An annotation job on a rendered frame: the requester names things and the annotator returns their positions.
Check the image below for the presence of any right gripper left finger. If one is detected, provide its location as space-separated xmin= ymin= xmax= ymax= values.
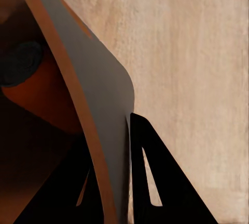
xmin=13 ymin=132 xmax=104 ymax=224

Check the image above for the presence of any can of soda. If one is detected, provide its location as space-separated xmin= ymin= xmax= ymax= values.
xmin=0 ymin=41 xmax=83 ymax=134

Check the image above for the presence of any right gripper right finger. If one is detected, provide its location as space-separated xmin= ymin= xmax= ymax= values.
xmin=131 ymin=113 xmax=218 ymax=224

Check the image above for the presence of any trash can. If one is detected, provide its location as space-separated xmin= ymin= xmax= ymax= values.
xmin=0 ymin=0 xmax=135 ymax=224

